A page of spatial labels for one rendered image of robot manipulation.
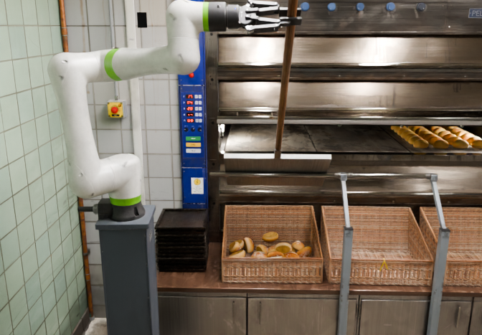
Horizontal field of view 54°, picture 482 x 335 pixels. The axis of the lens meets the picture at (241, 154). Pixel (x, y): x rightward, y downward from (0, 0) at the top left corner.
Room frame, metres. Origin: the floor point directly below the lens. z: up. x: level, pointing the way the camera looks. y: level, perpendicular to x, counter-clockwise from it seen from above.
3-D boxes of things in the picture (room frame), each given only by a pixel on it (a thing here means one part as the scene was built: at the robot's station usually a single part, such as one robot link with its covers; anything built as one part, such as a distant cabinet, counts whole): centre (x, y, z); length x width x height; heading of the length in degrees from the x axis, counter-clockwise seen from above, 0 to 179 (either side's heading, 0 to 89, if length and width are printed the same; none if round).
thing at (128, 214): (1.78, 0.52, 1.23); 0.26 x 0.15 x 0.06; 92
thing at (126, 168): (1.78, 0.47, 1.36); 0.16 x 0.13 x 0.19; 141
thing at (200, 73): (3.75, 0.26, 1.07); 1.93 x 0.16 x 2.15; 178
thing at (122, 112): (2.79, 0.74, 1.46); 0.10 x 0.07 x 0.10; 88
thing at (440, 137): (3.21, -1.36, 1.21); 0.61 x 0.48 x 0.06; 178
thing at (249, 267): (2.54, -0.17, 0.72); 0.56 x 0.49 x 0.28; 89
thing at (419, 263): (2.52, -0.76, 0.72); 0.56 x 0.49 x 0.28; 87
